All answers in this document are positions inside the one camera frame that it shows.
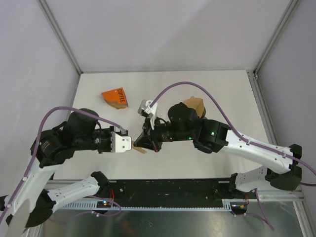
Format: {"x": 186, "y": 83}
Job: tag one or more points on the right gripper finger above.
{"x": 146, "y": 132}
{"x": 146, "y": 143}

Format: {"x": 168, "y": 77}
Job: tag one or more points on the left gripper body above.
{"x": 100, "y": 139}

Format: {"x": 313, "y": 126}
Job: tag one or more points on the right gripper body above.
{"x": 165, "y": 132}

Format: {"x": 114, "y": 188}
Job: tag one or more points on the dark green dripper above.
{"x": 203, "y": 115}

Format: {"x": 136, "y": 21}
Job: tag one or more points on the brown paper coffee filter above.
{"x": 195, "y": 103}

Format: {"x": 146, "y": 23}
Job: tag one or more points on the orange coffee filter box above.
{"x": 116, "y": 98}

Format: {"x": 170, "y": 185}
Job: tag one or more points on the clear glass dripper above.
{"x": 159, "y": 114}

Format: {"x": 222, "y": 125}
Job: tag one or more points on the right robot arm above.
{"x": 276, "y": 169}

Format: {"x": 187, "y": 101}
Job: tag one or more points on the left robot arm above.
{"x": 62, "y": 132}

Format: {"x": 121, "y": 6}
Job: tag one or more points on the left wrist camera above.
{"x": 120, "y": 141}

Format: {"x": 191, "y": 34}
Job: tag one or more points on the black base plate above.
{"x": 174, "y": 191}

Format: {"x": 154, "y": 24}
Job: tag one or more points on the grey cable duct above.
{"x": 99, "y": 205}

